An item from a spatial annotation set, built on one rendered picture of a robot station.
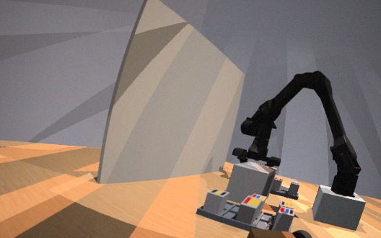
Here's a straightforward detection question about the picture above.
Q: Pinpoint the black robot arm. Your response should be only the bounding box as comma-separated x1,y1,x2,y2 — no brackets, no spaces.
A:
241,71,361,198

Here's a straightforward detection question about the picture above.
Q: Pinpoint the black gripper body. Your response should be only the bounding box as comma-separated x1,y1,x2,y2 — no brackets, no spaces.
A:
232,137,281,167

